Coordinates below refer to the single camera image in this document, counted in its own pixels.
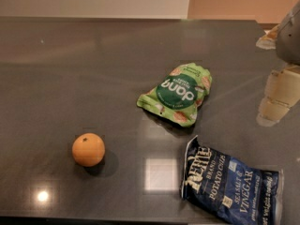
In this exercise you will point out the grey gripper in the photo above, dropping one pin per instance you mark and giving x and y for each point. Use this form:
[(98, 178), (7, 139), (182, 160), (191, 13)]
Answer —
[(289, 41)]

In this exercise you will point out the blue kettle chip bag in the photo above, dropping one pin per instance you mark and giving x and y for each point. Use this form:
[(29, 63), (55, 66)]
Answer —
[(229, 189)]

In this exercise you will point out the green dang snack bag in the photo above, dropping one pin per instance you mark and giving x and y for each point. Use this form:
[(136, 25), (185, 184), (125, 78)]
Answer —
[(178, 97)]

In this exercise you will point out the orange fruit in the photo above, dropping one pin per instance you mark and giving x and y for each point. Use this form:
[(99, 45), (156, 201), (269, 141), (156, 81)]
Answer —
[(88, 150)]

